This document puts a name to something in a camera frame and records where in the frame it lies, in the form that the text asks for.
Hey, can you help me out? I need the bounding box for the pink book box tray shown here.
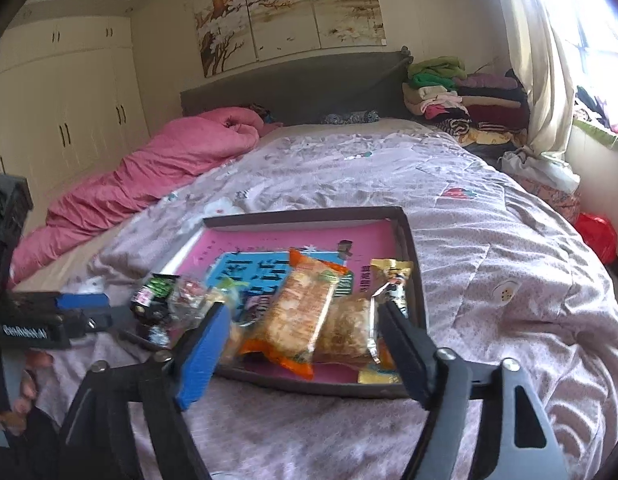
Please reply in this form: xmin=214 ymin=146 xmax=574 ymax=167
xmin=139 ymin=206 xmax=429 ymax=400

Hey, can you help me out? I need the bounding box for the dark patterned pillow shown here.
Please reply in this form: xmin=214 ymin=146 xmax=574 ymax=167
xmin=319 ymin=109 xmax=380 ymax=126

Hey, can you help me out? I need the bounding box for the window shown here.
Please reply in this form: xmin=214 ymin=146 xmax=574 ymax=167
xmin=554 ymin=0 xmax=618 ymax=136

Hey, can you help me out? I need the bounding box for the dark green snack packet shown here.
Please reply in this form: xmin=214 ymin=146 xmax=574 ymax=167
xmin=129 ymin=272 xmax=182 ymax=323

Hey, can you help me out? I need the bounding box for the pink quilt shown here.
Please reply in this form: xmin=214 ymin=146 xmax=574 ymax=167
xmin=9 ymin=106 xmax=264 ymax=281

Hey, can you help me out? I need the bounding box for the person's left hand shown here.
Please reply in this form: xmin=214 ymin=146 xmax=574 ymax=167
xmin=0 ymin=351 xmax=54 ymax=435

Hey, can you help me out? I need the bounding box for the pink and blue book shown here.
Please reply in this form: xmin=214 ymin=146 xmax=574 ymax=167
xmin=161 ymin=222 xmax=409 ymax=361

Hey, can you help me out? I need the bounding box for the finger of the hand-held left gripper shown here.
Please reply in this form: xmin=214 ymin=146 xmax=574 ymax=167
xmin=84 ymin=307 xmax=140 ymax=332
xmin=11 ymin=291 xmax=110 ymax=311

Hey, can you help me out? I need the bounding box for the pile of folded clothes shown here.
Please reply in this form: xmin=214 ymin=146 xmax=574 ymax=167
xmin=401 ymin=56 xmax=532 ymax=148

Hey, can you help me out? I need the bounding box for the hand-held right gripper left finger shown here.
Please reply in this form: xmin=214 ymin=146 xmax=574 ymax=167
xmin=59 ymin=301 xmax=233 ymax=480

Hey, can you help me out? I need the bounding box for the brown cake packet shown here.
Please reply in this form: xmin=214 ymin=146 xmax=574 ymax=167
xmin=311 ymin=294 xmax=385 ymax=366

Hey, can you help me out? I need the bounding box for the clear candy packet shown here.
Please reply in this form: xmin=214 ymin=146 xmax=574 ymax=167
xmin=166 ymin=275 xmax=215 ymax=331

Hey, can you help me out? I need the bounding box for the white cloth bundle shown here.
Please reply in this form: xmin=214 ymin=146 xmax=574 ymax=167
xmin=499 ymin=147 xmax=580 ymax=193

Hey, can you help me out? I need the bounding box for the red plastic bag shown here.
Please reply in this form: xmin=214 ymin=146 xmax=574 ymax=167
xmin=574 ymin=212 xmax=618 ymax=265

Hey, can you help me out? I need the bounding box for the yellow-green candy wrapper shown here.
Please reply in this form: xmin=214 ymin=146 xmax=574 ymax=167
xmin=209 ymin=282 xmax=240 ymax=311

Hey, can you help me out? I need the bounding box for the gold and white snack packet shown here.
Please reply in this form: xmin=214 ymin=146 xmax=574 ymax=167
xmin=358 ymin=258 xmax=415 ymax=386

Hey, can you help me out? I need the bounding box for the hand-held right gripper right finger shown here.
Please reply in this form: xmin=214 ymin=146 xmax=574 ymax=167
xmin=376 ymin=300 xmax=571 ymax=480

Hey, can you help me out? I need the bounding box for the heap of dark clothes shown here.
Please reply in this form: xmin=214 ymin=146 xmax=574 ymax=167
xmin=574 ymin=85 xmax=618 ymax=136

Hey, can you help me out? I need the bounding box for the grey bed headboard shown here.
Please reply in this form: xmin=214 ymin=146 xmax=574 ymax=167
xmin=180 ymin=49 xmax=412 ymax=126

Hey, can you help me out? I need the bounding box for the orange-edged cracker packet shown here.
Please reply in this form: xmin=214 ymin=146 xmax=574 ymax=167
xmin=238 ymin=248 xmax=351 ymax=380

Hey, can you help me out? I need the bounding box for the floral patterned cloth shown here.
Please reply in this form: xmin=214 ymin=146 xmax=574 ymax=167
xmin=514 ymin=175 xmax=582 ymax=226

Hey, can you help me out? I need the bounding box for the cream curtain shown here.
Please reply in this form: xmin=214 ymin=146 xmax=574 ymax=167
xmin=494 ymin=0 xmax=575 ymax=161

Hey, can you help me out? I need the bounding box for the cream wardrobe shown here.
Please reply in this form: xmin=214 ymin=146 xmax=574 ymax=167
xmin=0 ymin=12 xmax=150 ymax=221

